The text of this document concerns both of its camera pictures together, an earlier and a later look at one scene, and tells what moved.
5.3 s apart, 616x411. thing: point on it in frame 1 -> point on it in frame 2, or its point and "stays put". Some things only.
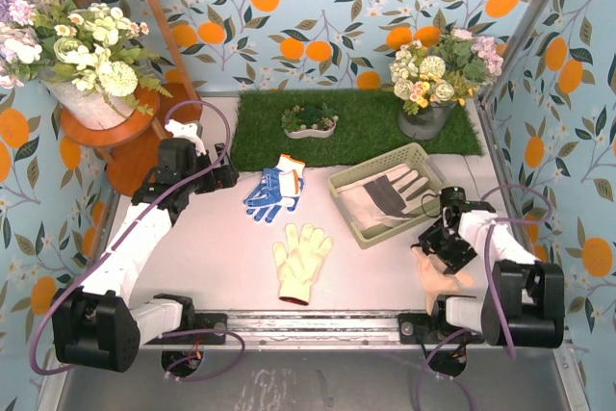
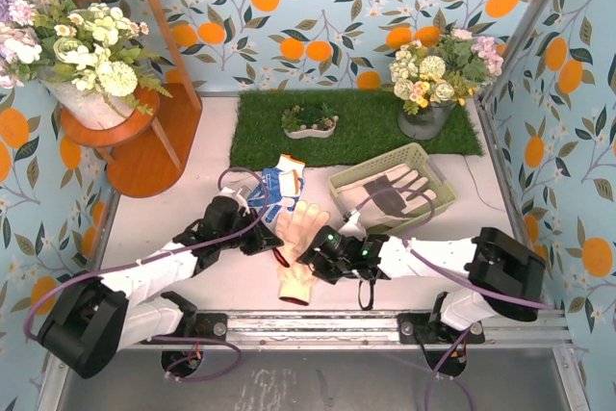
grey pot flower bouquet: (432, 76) stays put
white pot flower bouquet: (91, 60) stays put
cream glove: (435, 282) -> (295, 283)
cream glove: (298, 262) -> (296, 229)
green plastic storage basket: (390, 193) stays put
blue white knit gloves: (278, 187) stays put
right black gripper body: (443, 251) -> (315, 262)
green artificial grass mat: (368, 125) stays put
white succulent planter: (302, 120) stays put
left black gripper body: (221, 172) -> (263, 239)
